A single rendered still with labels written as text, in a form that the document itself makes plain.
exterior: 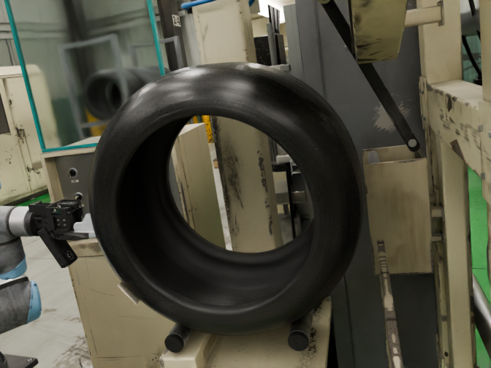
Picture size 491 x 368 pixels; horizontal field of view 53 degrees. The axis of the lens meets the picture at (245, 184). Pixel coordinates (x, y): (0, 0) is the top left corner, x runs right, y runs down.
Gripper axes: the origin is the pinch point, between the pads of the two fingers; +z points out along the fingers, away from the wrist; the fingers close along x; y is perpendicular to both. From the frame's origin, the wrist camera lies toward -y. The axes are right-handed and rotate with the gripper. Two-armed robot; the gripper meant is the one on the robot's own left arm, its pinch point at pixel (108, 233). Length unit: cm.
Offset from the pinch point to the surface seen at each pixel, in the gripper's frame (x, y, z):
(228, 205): 25.1, 0.0, 23.8
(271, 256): 16.0, -10.8, 37.3
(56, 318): 166, -130, -138
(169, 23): 944, 112, -327
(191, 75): -9.7, 37.3, 26.5
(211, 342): 2.1, -29.1, 23.9
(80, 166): 66, 1, -45
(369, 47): 7, 41, 60
